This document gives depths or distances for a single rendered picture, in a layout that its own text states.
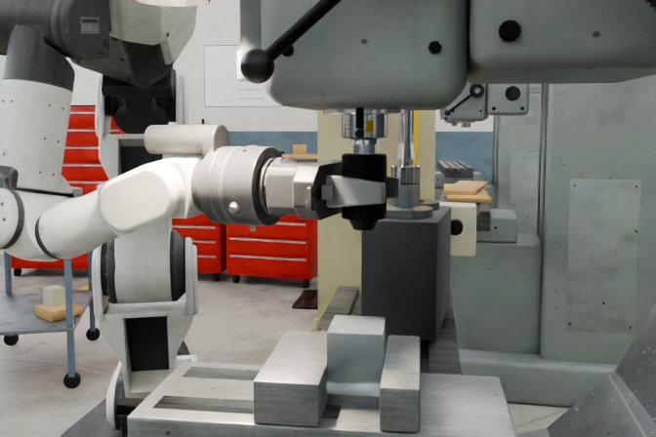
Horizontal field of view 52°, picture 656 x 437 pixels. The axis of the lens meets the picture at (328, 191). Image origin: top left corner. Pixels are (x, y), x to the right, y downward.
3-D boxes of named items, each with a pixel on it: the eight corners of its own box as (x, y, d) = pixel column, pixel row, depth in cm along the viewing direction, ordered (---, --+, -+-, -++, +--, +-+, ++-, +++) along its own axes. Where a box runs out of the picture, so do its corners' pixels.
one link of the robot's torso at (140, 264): (105, 302, 142) (103, 83, 145) (192, 297, 145) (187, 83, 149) (94, 308, 127) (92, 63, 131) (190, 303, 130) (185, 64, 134)
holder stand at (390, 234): (359, 336, 108) (360, 211, 106) (385, 300, 129) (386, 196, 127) (435, 341, 105) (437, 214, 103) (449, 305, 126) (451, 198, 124)
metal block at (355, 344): (326, 394, 64) (326, 332, 63) (334, 371, 70) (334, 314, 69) (382, 397, 63) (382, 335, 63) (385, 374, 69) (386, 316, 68)
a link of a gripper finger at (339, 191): (385, 208, 68) (327, 206, 70) (385, 177, 67) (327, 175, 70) (380, 211, 66) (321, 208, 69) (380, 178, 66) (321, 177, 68)
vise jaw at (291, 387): (252, 423, 60) (252, 379, 60) (285, 365, 75) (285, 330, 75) (319, 427, 60) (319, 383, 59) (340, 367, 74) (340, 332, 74)
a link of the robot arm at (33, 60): (-29, 76, 92) (-15, -22, 92) (15, 91, 100) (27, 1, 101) (47, 81, 89) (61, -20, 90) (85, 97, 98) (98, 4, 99)
